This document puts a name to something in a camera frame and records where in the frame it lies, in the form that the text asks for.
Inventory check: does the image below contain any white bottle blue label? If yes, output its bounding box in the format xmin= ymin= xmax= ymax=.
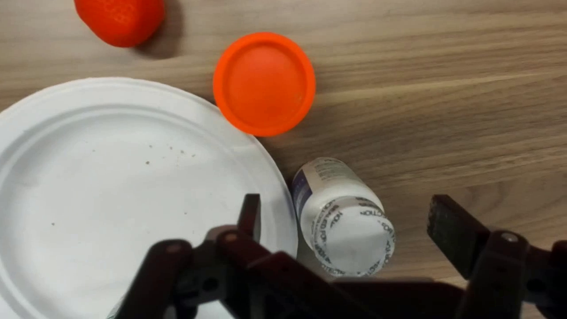
xmin=290 ymin=157 xmax=396 ymax=281

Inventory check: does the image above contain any white paper plate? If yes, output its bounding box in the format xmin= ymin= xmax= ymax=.
xmin=0 ymin=77 xmax=299 ymax=319

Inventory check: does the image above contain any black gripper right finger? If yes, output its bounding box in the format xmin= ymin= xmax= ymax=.
xmin=424 ymin=194 xmax=567 ymax=319

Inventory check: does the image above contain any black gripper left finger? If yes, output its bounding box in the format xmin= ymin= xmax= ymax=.
xmin=113 ymin=192 xmax=279 ymax=319

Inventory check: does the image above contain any orange lid yellow dough tub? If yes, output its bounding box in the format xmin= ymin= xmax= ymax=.
xmin=210 ymin=31 xmax=316 ymax=139

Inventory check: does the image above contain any orange plush toy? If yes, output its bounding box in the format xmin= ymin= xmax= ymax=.
xmin=72 ymin=0 xmax=168 ymax=50

